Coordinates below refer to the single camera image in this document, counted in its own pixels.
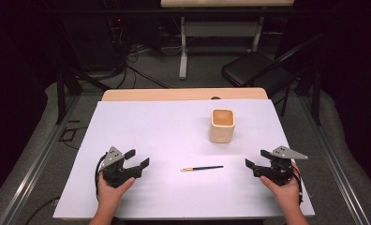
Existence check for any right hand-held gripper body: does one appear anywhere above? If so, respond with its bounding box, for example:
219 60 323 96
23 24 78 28
253 145 309 188

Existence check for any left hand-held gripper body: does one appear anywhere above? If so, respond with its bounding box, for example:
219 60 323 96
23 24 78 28
98 145 143 189

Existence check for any cream square ceramic cup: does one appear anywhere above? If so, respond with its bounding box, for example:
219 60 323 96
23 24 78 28
209 108 237 144

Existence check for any thin dark paintbrush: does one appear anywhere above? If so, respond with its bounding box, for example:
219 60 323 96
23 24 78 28
180 165 225 173

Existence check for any person's left hand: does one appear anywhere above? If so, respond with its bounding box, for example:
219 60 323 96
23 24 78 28
96 173 137 206

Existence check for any person's right hand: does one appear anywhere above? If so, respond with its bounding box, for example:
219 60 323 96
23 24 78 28
260 172 302 210

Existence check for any white table sheet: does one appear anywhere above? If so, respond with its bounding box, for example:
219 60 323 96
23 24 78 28
52 98 316 220

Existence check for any wooden work table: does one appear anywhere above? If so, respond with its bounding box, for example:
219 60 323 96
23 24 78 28
101 87 269 102

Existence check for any black metal stand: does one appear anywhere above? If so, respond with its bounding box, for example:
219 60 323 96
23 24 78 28
54 59 113 126
295 60 324 127

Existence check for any black folding chair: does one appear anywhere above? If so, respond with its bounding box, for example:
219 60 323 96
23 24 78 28
221 32 324 117

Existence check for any dark equipment cabinet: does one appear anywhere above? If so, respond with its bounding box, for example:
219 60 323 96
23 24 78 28
60 10 126 71

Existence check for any table with white metal legs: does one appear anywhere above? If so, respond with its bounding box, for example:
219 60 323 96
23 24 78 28
159 0 296 81

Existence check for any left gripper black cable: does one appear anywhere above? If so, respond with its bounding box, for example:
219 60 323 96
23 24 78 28
94 152 109 201

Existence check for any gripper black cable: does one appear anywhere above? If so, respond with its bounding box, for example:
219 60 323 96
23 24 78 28
94 152 109 201
290 162 304 206

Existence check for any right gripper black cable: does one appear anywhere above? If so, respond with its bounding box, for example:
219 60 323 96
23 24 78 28
290 162 304 206

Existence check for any aluminium floor rail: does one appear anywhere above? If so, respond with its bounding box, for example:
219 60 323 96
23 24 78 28
299 93 371 225
0 93 82 225

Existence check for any black floor cable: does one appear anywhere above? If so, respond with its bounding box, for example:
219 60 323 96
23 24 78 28
24 195 62 225

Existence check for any bundle of black floor cables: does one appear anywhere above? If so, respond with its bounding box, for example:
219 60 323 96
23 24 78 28
80 41 172 91

